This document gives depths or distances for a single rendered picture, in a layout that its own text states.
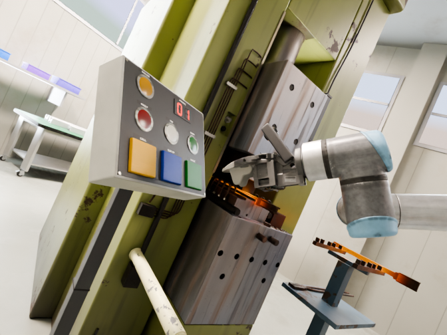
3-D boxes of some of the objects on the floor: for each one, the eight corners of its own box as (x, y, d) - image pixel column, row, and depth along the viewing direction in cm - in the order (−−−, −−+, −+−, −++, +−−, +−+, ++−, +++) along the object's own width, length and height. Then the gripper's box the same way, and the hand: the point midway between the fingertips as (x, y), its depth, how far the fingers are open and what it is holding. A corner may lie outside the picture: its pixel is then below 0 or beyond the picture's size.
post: (-2, 492, 72) (160, 133, 73) (-21, 498, 70) (147, 126, 71) (0, 475, 75) (155, 131, 76) (-17, 480, 73) (143, 125, 74)
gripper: (302, 180, 56) (215, 192, 65) (310, 187, 64) (231, 196, 73) (297, 142, 58) (214, 159, 68) (305, 153, 66) (229, 167, 75)
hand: (227, 167), depth 71 cm, fingers closed
